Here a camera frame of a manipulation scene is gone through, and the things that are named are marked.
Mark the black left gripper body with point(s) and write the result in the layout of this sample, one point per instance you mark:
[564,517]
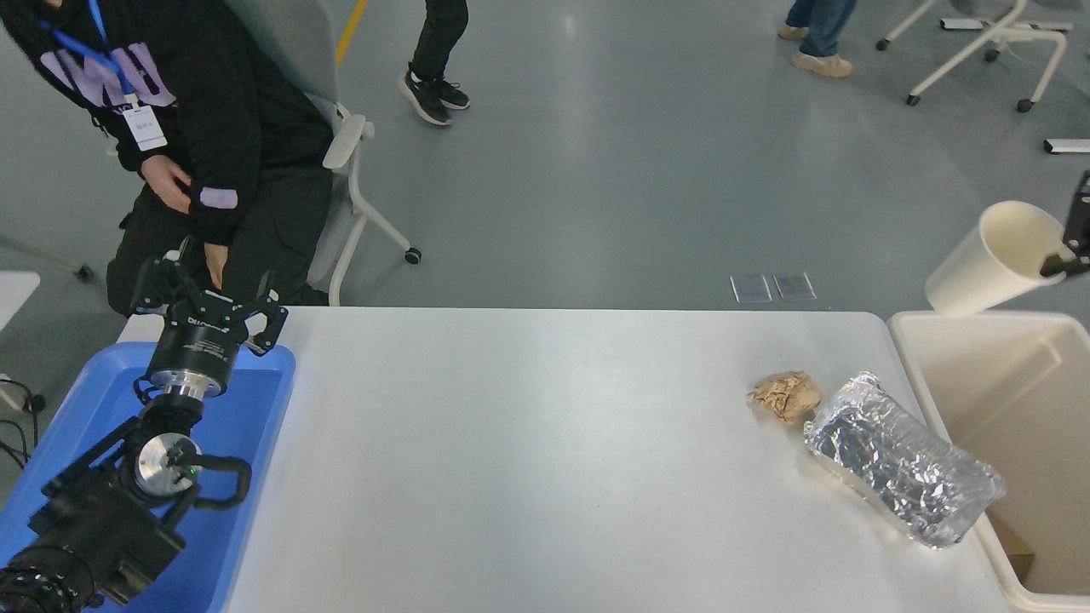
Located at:
[197,345]

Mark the white paper cup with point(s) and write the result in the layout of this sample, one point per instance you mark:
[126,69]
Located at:
[971,272]

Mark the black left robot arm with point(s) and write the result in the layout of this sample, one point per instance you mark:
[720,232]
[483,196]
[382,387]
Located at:
[94,519]

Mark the person's left hand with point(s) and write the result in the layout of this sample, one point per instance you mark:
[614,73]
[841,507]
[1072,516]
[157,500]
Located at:
[216,266]

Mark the person's right hand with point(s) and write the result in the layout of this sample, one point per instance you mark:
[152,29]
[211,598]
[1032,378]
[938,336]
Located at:
[169,183]

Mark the white floor bar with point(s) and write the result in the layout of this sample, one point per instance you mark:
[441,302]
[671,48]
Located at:
[1069,146]

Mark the blue plastic tray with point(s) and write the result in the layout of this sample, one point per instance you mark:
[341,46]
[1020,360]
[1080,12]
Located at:
[247,426]

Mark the large pale bin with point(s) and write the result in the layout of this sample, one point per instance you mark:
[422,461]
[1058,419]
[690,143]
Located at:
[1022,383]

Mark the white leg with castor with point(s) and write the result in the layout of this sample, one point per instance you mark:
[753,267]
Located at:
[47,257]

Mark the white side table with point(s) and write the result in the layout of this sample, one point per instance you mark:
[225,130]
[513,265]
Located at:
[15,298]

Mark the person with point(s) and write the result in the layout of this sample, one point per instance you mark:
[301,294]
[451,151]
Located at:
[822,42]
[255,145]
[434,68]

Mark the white grey office chair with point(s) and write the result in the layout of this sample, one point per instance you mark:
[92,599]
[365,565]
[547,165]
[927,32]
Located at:
[345,145]

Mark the white wheeled furniture base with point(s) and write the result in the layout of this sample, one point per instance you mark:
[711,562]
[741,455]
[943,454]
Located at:
[996,34]

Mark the silver foil tray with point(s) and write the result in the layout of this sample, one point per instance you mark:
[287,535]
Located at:
[903,460]

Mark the clear floor plate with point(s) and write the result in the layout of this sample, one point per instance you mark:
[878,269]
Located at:
[794,288]
[750,289]

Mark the crumpled tan paper ball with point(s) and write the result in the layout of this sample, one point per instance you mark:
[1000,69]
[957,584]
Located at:
[785,396]

